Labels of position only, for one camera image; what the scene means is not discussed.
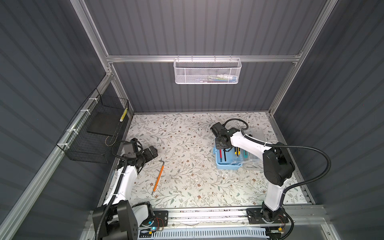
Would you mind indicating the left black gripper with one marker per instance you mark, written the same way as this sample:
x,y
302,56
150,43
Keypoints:
x,y
148,156

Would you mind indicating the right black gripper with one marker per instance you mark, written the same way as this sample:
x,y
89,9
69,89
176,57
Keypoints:
x,y
217,145

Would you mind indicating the yellow black utility knife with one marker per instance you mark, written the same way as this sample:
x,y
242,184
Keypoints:
x,y
237,152

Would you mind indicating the blue plastic tool box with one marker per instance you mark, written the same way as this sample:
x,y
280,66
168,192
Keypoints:
x,y
233,163

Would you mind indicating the clear tool box lid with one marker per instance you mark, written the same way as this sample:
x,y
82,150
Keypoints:
x,y
255,150

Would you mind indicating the orange pencil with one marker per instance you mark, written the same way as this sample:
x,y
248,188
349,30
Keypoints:
x,y
159,177

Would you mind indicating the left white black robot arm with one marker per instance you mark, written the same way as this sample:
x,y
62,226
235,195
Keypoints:
x,y
116,219

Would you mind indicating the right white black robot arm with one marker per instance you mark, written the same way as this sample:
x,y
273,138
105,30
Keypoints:
x,y
278,166

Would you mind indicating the black foam pad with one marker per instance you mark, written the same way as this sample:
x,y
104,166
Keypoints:
x,y
105,124

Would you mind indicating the markers in white basket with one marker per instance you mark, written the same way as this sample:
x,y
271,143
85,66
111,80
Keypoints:
x,y
219,79

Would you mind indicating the black wire mesh basket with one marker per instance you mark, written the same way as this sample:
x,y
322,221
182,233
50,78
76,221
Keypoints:
x,y
79,145

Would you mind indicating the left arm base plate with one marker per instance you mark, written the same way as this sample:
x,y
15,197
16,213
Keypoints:
x,y
157,219

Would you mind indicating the white wire mesh basket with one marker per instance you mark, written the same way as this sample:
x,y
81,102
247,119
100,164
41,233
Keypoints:
x,y
186,70

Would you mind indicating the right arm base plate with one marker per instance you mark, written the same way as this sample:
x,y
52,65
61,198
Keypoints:
x,y
265,216

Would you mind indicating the white slotted cable duct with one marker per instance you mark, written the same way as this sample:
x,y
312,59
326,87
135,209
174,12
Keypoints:
x,y
207,233

